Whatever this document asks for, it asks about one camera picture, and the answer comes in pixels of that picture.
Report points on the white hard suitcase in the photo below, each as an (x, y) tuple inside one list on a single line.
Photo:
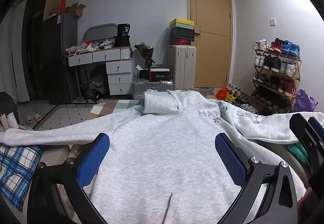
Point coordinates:
[(182, 67)]

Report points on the black duffel bag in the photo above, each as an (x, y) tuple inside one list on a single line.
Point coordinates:
[(95, 88)]

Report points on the white paper roll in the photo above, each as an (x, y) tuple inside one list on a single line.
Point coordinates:
[(3, 121), (12, 120)]

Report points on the small red box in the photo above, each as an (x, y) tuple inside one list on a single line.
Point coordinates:
[(63, 4)]

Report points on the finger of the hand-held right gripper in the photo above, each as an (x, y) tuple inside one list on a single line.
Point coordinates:
[(318, 126), (303, 130)]

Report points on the dark grey fridge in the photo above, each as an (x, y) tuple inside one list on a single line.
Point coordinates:
[(60, 61)]

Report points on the checked bed sheet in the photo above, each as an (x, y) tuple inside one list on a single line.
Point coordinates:
[(111, 107)]

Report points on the black grey shoebox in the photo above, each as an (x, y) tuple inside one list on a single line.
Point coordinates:
[(182, 33)]

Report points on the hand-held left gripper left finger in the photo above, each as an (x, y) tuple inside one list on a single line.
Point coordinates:
[(93, 155)]

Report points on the dark wrapped bouquet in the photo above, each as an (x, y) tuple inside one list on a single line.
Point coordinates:
[(145, 50)]

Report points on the wooden door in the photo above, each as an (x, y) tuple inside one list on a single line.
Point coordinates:
[(212, 23)]

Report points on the light grey hoodie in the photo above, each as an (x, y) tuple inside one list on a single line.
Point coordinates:
[(164, 137)]

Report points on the black shoebox red logo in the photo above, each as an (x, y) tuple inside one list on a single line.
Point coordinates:
[(181, 42)]

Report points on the black red printed box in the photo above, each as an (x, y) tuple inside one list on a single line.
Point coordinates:
[(160, 75)]

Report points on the white light switch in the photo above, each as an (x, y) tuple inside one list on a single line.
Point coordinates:
[(272, 22)]

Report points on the white desk with drawers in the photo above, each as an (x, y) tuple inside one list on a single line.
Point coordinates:
[(119, 78)]

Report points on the orange plastic bag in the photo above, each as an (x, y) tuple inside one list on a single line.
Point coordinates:
[(222, 93)]

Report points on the black shopping bag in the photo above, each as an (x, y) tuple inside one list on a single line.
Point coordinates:
[(123, 36)]

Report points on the purple plastic bag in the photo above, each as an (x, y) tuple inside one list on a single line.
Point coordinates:
[(305, 101)]

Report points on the open cardboard box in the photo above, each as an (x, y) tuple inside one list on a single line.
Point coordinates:
[(76, 10)]

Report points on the shoe rack with shoes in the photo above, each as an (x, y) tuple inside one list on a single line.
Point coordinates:
[(276, 64)]

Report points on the grey arched mirror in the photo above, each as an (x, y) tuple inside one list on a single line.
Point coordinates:
[(101, 31)]

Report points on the teal cloth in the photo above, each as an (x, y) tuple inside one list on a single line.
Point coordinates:
[(296, 150)]

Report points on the blue plaid cloth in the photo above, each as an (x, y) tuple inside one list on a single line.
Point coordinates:
[(17, 170)]

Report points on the black tall cabinet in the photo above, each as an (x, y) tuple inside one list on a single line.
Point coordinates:
[(33, 49)]

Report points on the silver hard suitcase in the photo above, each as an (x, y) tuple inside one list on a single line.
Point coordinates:
[(151, 87)]

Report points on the wooden shoe rack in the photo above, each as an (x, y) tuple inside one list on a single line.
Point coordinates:
[(296, 79)]

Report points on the pile of loose shoes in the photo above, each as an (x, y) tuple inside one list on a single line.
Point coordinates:
[(240, 98)]

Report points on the dotted floor mat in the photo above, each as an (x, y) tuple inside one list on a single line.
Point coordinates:
[(63, 115)]

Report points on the pile of desk clutter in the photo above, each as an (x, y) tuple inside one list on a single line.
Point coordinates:
[(86, 48)]

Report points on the white sliding door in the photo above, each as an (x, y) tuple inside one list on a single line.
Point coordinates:
[(10, 61)]

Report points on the small black box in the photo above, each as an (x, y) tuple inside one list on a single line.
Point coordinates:
[(144, 74)]

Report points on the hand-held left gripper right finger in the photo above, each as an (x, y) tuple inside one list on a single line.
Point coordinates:
[(230, 158)]

